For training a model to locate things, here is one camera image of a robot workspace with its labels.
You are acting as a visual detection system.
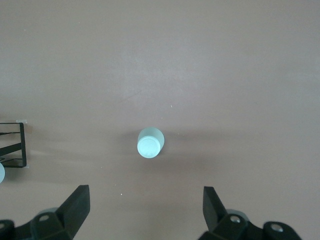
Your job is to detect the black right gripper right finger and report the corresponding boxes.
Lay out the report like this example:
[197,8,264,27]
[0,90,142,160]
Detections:
[197,186,302,240]

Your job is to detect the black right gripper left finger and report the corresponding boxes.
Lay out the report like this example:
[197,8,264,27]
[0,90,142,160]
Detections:
[0,184,90,240]

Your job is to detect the pale green cup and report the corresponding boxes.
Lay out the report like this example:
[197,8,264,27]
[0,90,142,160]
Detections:
[136,127,166,160]

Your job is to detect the grey cup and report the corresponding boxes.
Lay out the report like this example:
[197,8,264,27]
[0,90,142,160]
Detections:
[0,162,7,184]

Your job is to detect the black wire cup rack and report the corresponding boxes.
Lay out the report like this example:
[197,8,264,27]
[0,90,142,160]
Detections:
[0,119,28,169]

